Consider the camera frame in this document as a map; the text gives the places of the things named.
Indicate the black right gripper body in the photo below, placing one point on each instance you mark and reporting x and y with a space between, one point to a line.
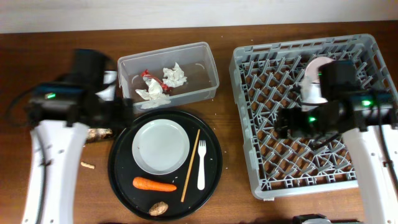
310 124

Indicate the brown walnut shell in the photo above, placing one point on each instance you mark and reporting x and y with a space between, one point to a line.
158 209

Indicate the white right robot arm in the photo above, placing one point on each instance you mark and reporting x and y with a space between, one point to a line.
367 123

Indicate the rice and peanut shells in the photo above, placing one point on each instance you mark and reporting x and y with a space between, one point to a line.
99 134

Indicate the grey plate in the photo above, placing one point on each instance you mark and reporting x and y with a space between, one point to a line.
160 146

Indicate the wooden chopstick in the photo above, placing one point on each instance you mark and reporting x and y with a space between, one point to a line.
190 167

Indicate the pink bowl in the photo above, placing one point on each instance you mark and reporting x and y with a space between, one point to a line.
310 85

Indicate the white plastic fork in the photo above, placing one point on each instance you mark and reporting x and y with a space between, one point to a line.
201 168

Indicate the white tissue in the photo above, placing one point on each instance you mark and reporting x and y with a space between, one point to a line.
154 95
174 77

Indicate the clear plastic bin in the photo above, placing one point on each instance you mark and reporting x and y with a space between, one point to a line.
195 60

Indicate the orange carrot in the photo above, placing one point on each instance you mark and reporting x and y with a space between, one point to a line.
146 184

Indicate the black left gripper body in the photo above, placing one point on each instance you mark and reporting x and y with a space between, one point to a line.
125 115

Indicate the round black tray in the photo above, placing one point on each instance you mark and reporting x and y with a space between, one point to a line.
122 169

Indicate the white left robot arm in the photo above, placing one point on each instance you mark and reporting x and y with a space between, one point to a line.
60 116

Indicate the red snack wrapper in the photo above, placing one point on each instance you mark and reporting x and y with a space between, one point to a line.
147 76

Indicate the grey dishwasher rack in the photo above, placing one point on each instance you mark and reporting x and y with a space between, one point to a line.
265 78

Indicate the stray peanut shell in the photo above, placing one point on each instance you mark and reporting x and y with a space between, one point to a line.
87 165

